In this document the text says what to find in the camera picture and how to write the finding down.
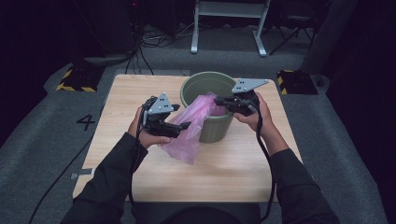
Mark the person's left hand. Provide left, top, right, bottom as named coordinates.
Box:
left=127, top=105, right=173, bottom=149

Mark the bundle of black cables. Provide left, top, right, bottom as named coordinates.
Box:
left=123, top=18, right=195, bottom=77

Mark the pink plastic bag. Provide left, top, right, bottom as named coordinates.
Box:
left=160, top=91, right=228, bottom=166

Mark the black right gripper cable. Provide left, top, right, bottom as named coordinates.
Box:
left=254, top=98, right=277, bottom=224

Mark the grey pillar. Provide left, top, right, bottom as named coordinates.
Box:
left=299, top=0, right=360, bottom=76

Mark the grey tape strip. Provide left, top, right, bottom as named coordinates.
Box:
left=70, top=167, right=95, bottom=181

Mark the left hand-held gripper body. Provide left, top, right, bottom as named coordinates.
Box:
left=141, top=91, right=185, bottom=139

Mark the person's right hand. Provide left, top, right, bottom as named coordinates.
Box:
left=233, top=91, right=276, bottom=138

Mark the black floor cable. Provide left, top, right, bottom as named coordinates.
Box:
left=28, top=105, right=106, bottom=224

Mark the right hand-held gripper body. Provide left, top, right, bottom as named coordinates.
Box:
left=229, top=77, right=271, bottom=118

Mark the white metal stand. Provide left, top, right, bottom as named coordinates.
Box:
left=190, top=0, right=272, bottom=58

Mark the green plastic bin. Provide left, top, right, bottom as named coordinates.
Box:
left=179, top=71, right=240, bottom=145

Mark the black tripod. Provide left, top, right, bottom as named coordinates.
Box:
left=268, top=13, right=316, bottom=57

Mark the yellow-black striped stand base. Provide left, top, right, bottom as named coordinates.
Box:
left=55, top=64, right=106, bottom=93
left=276, top=69, right=319, bottom=96

